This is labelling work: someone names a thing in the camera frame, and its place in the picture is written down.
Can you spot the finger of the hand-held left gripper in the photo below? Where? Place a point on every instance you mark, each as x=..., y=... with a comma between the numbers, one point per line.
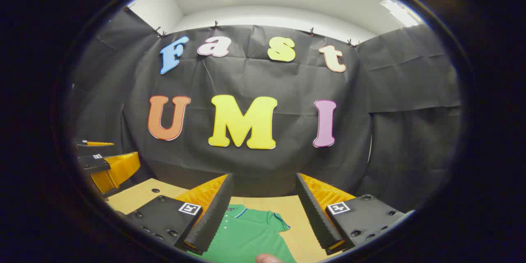
x=82, y=143
x=95, y=163

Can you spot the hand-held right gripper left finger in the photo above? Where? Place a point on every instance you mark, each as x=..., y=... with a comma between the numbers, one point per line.
x=213, y=218

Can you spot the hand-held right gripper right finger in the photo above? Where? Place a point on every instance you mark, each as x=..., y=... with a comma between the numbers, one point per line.
x=316, y=218

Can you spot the green T-shirt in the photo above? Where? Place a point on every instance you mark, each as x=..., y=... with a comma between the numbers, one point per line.
x=246, y=234

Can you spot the black backdrop cloth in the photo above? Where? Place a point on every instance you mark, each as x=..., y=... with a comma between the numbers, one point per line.
x=246, y=78

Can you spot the ceiling light panel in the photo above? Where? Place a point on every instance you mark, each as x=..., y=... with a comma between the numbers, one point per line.
x=400, y=13

